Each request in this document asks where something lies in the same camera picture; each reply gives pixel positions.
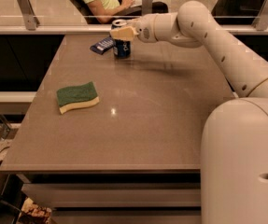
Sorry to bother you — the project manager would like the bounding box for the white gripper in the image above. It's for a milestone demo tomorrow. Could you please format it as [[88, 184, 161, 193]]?
[[110, 14, 157, 43]]

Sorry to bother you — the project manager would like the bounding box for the blue pepsi can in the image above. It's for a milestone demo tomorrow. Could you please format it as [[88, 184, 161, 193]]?
[[111, 19, 131, 59]]

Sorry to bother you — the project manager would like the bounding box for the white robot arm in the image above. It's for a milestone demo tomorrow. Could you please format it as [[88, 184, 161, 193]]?
[[110, 1, 268, 224]]

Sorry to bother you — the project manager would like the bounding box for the blue rxbar blueberry wrapper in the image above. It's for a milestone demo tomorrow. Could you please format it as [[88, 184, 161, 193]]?
[[90, 36, 114, 55]]

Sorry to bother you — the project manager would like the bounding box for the black office chair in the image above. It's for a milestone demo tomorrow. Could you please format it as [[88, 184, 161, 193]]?
[[70, 0, 99, 24]]

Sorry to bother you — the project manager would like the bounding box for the green and yellow sponge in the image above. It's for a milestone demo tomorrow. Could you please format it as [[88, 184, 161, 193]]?
[[56, 82, 100, 114]]

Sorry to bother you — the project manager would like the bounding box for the glass partition panel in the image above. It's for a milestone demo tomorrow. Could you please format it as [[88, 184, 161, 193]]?
[[0, 0, 268, 28]]

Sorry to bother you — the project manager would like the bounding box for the upper table drawer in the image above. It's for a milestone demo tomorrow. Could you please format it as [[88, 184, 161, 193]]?
[[22, 183, 201, 208]]

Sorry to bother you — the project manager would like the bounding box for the table drawer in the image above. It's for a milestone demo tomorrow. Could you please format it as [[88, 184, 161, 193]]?
[[22, 183, 201, 208], [51, 210, 202, 224]]

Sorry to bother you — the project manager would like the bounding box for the lower table drawer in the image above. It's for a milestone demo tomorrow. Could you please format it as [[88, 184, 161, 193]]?
[[51, 210, 202, 224]]

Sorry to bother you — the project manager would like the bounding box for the snack box under table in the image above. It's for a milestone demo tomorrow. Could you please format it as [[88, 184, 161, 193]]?
[[17, 198, 51, 224]]

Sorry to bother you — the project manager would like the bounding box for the left metal glass bracket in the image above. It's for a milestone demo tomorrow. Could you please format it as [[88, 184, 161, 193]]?
[[17, 0, 40, 31]]

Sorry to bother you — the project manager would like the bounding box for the right metal glass bracket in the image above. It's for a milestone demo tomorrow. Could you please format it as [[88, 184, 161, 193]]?
[[252, 0, 268, 31]]

